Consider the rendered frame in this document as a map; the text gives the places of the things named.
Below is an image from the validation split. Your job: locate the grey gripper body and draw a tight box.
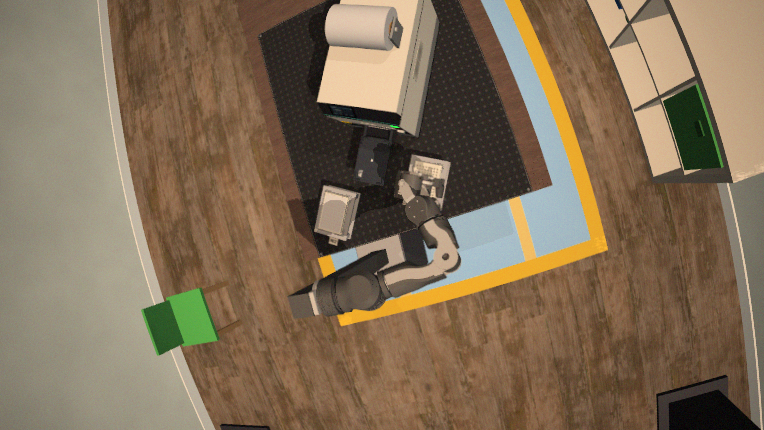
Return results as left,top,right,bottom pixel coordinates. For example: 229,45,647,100
394,170,434,200

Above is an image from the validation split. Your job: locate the beige foil roll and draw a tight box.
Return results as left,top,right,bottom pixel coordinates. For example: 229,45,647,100
325,4,398,51

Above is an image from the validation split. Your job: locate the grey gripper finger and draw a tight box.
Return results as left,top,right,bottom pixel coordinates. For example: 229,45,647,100
394,170,403,189
429,177,445,198

